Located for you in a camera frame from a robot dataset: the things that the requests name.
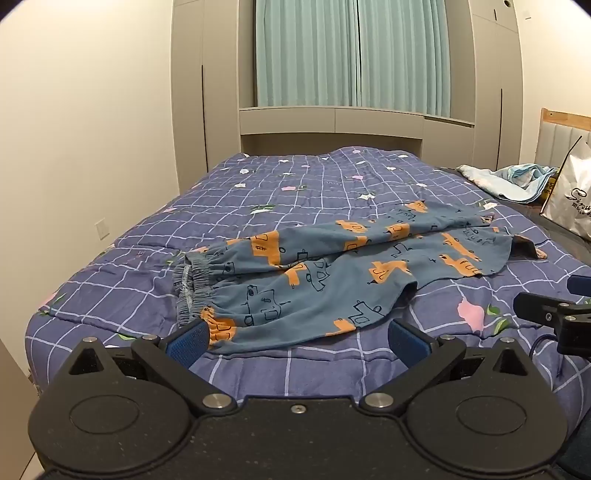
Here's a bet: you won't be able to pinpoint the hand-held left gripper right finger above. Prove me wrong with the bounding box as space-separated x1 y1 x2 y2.
359 318 532 416

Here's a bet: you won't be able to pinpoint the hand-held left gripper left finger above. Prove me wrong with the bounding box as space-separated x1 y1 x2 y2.
68 320 238 416

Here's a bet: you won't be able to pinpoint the blue pants with orange print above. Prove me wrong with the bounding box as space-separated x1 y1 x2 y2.
173 199 548 356

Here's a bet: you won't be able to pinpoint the dark grey mattress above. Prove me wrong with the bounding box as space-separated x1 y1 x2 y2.
438 166 591 271

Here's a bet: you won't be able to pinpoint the white shopping bag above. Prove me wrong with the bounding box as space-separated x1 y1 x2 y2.
540 136 591 241

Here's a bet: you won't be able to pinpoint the light blue blanket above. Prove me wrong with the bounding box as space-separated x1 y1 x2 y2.
457 162 559 205

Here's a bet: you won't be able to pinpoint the wooden grey padded headboard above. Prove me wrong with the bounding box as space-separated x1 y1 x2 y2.
533 107 591 176

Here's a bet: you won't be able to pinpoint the purple checked floral quilt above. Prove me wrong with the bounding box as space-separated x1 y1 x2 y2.
25 147 591 416

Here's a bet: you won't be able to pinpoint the beige tall wardrobe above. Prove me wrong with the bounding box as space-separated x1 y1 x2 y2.
449 0 544 172
171 0 257 174

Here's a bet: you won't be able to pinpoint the beige window shelf unit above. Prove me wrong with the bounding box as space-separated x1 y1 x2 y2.
238 105 476 155

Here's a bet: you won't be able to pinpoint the teal curtain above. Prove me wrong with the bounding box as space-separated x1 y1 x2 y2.
358 0 451 117
255 0 360 110

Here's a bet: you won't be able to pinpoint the dark gripper cable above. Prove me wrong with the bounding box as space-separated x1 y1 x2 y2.
530 332 560 361

